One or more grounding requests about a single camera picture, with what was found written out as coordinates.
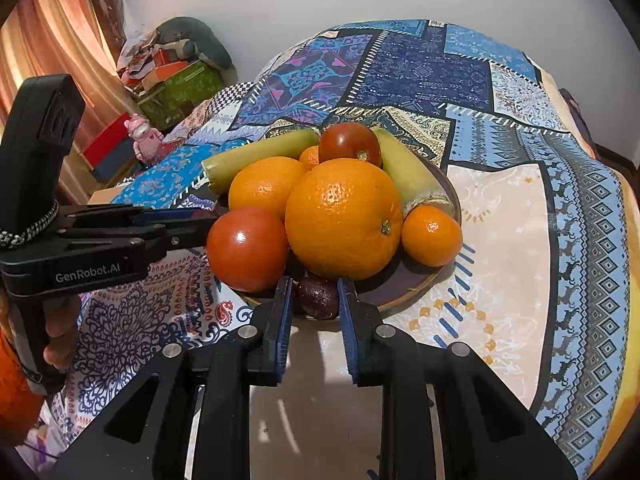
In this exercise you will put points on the person's left hand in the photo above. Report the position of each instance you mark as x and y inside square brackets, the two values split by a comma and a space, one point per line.
[62, 330]

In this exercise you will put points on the cardboard piece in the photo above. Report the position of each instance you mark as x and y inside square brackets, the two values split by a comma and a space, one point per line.
[107, 195]

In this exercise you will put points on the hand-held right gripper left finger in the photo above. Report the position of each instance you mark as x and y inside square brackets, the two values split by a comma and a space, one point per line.
[285, 320]

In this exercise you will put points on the orange box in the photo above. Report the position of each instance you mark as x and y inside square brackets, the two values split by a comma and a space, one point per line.
[172, 65]

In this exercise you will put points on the grey plush cushion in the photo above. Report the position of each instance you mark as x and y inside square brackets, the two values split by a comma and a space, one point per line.
[200, 35]

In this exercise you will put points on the pink toy figure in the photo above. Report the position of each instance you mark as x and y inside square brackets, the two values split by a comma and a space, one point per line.
[142, 135]

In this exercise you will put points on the dark blue box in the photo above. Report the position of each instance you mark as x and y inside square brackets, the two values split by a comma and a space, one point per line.
[117, 170]

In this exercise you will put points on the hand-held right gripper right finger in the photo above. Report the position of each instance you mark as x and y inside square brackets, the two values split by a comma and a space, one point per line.
[347, 325]

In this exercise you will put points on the dark round plate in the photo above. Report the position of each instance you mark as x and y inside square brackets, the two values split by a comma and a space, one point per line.
[400, 290]

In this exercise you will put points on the peach curtain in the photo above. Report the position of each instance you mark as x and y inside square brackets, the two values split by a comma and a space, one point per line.
[60, 25]

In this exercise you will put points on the red box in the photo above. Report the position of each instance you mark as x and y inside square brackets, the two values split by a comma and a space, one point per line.
[105, 142]

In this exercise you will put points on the large orange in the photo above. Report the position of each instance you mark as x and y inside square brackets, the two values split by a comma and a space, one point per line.
[344, 220]
[265, 185]

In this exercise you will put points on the red tomato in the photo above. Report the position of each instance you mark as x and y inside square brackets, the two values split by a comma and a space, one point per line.
[247, 250]
[350, 142]

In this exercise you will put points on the person's left forearm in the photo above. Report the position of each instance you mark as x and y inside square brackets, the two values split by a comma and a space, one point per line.
[17, 400]

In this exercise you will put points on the patchwork printed blanket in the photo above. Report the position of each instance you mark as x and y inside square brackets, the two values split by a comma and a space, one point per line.
[500, 260]

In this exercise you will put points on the small mandarin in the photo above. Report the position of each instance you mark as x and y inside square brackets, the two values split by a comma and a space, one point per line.
[431, 235]
[310, 157]

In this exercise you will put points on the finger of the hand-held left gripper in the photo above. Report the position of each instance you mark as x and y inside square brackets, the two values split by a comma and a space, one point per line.
[180, 240]
[165, 215]

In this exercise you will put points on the dark red grape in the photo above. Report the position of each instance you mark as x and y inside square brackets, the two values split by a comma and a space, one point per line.
[316, 300]

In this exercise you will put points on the green patterned box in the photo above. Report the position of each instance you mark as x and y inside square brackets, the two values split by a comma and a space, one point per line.
[185, 90]

